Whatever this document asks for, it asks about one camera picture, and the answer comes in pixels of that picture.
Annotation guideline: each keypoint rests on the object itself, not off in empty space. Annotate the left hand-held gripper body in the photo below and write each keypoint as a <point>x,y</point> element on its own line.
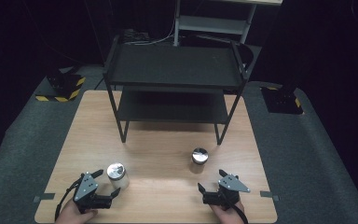
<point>86,187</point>

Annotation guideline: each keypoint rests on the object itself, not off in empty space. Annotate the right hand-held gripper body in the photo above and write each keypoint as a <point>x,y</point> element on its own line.
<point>230,184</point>

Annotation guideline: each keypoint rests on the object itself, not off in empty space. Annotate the glass jar with white powder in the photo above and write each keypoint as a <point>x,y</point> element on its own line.
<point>117,174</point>

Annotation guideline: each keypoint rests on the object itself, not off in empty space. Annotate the glass jar with brown powder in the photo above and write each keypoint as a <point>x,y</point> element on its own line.
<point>199,156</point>

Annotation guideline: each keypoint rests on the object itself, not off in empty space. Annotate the black two-tier shelf rack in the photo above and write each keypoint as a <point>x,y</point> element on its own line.
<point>174,67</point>

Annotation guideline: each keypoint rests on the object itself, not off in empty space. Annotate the person's left hand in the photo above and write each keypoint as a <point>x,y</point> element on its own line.
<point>73,215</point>

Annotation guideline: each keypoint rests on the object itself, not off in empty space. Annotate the person's right hand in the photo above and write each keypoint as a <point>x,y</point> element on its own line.
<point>228,216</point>

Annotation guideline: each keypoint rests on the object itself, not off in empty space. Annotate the grey tape strip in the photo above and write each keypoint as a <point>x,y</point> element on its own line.
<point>268,194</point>
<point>45,197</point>

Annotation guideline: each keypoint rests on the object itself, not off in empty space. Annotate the black yellow striped stand base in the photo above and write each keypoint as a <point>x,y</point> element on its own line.
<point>62,88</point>
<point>282,101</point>

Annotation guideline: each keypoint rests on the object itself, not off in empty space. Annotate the black power strip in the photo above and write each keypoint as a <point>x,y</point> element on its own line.
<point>135,35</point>

